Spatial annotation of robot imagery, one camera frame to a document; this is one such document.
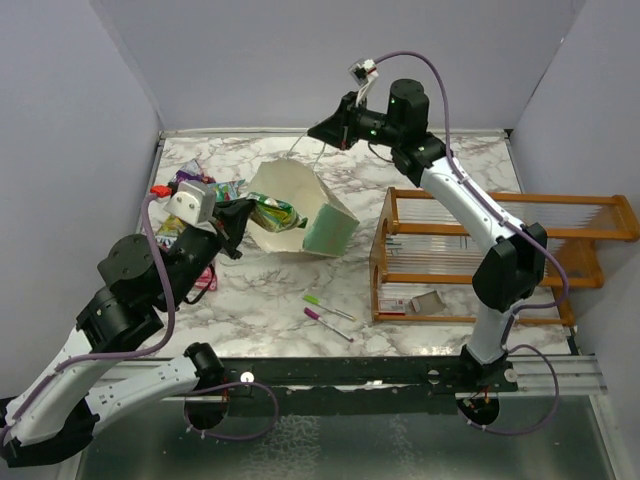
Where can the green printed paper bag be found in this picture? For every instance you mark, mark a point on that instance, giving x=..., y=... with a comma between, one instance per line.
x=289, y=168

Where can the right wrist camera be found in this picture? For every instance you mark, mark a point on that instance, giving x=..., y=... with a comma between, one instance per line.
x=364, y=72

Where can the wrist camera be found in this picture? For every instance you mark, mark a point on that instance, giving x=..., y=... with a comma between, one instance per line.
x=191, y=201
x=364, y=72

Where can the pink red snack packet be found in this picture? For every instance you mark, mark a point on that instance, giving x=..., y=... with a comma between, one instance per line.
x=208, y=280

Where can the purple capped pen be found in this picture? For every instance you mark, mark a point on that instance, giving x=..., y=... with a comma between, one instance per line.
x=318, y=318

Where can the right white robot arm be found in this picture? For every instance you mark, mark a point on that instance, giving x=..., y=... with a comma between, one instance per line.
x=470, y=220

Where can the purple snack packet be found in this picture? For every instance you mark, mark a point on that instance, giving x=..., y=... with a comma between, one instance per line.
x=192, y=170

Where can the green capped pen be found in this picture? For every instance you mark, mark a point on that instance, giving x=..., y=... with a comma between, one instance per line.
x=324, y=306

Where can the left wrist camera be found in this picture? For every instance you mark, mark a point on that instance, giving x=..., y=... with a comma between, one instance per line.
x=191, y=201

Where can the red white card box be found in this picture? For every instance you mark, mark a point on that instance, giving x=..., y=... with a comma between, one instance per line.
x=392, y=306

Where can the small open cardboard box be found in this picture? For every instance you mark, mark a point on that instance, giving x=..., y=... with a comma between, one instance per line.
x=428, y=303

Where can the small green yellow candy packet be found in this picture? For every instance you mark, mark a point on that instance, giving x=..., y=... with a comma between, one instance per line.
x=275, y=216

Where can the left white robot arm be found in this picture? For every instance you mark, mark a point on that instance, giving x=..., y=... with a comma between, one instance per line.
x=65, y=409

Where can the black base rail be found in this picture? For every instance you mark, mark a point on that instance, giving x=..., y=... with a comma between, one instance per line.
x=265, y=388

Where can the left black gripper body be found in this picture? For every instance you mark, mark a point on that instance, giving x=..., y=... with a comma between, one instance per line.
x=231, y=238

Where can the wooden rack with clear rods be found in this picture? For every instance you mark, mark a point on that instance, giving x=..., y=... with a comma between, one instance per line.
x=425, y=267

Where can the mint green Fox's candy packet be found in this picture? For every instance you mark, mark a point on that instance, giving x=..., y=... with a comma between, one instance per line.
x=228, y=190

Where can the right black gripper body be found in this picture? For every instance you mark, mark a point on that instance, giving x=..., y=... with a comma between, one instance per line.
x=357, y=123

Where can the yellow green snack packet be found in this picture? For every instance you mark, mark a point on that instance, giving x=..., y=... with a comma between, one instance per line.
x=169, y=231

